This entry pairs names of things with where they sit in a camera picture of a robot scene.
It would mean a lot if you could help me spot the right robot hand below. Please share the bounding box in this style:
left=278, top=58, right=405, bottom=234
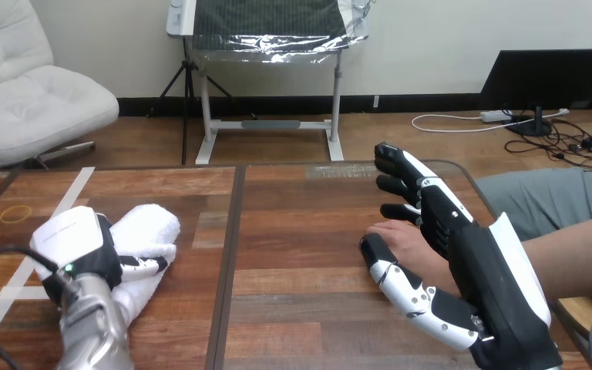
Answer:
left=359, top=141, right=566, bottom=370

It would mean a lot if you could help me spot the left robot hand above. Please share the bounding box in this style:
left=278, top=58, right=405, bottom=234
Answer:
left=29, top=205, right=170, bottom=308

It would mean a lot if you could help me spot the person's hand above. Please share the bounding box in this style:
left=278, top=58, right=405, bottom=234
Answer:
left=365, top=220, right=462, bottom=298

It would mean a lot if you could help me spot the white towel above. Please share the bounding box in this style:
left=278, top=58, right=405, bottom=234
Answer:
left=106, top=203, right=182, bottom=328

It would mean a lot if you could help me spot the person's forearm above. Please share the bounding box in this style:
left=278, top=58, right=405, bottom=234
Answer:
left=522, top=211, right=592, bottom=303

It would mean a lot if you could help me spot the person's body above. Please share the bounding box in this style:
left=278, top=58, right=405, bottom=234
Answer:
left=474, top=166, right=592, bottom=370

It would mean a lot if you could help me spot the white cushioned chair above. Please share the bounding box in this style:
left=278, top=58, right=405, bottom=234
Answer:
left=0, top=0, right=121, bottom=170

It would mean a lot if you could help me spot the white power strip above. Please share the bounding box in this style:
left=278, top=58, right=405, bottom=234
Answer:
left=479, top=109, right=515, bottom=124

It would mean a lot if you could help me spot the white desk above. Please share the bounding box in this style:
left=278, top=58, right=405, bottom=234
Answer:
left=166, top=0, right=346, bottom=166

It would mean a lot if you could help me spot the black tripod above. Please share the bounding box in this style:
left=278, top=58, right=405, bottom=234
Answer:
left=147, top=36, right=256, bottom=166

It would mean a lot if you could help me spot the dark screen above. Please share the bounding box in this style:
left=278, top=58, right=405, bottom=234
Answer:
left=479, top=48, right=592, bottom=138

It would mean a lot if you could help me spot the foil sheet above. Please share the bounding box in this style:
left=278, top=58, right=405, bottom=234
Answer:
left=191, top=0, right=372, bottom=66

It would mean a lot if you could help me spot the black cable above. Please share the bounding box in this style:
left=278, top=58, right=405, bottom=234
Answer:
left=0, top=246, right=80, bottom=370

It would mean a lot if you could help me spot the white power cord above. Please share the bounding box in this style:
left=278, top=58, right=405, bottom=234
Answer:
left=410, top=107, right=570, bottom=134

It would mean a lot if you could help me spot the tangle of cables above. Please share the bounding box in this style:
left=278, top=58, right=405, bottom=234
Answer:
left=502, top=106, right=592, bottom=170

